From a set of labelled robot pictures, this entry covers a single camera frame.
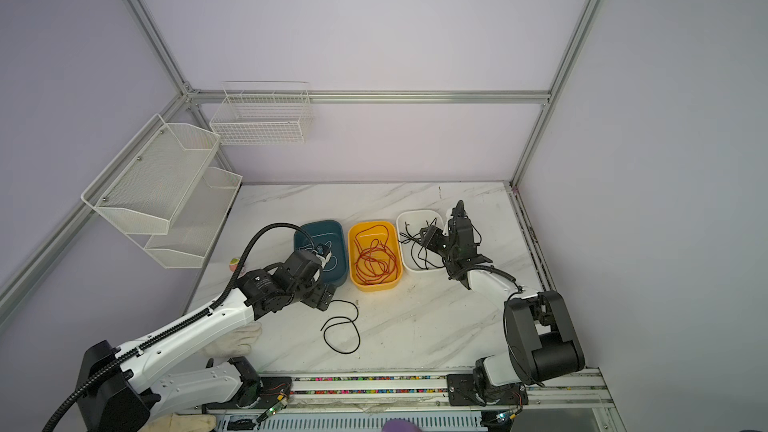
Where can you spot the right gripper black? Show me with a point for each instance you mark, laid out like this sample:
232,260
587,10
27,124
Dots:
432,237

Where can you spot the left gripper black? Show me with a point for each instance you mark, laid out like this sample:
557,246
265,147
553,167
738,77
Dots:
319,288

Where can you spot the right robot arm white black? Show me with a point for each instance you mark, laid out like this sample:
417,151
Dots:
541,342

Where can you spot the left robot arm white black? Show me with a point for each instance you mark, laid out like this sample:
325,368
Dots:
123,388

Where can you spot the dark teal plastic bin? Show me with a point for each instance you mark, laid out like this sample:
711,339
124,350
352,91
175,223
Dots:
329,236

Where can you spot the white plastic bin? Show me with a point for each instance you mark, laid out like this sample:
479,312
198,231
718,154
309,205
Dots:
416,259

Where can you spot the yellow plastic bin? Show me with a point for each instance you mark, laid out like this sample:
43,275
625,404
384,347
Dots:
374,256

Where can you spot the white work glove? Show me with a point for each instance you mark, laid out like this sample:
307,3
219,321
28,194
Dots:
237,343

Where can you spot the lower white mesh shelf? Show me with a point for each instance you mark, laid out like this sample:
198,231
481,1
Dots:
194,232

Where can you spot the white mesh shelf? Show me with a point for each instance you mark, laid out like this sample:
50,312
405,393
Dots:
144,189
194,232

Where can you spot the purple object at edge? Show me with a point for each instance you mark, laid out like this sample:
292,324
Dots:
400,425

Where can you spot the beige cloth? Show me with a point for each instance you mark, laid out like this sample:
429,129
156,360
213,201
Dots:
181,423

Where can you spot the upper white mesh shelf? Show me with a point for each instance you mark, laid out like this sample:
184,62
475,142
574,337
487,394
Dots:
144,189

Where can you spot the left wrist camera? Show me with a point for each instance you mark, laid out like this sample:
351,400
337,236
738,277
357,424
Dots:
328,261

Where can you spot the white wire wall basket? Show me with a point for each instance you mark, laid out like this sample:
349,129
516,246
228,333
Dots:
263,113

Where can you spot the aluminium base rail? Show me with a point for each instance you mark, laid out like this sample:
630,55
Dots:
422,390

